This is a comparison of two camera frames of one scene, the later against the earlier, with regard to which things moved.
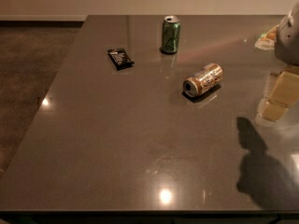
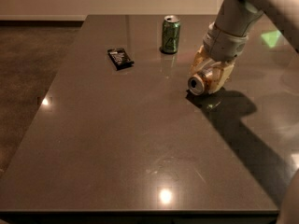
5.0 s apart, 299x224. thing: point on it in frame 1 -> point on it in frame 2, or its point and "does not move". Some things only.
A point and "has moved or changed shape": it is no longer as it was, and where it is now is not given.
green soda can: (171, 35) does not move
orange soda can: (209, 77) has moved or changed shape
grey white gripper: (288, 42) -> (223, 46)
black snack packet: (121, 59) does not move
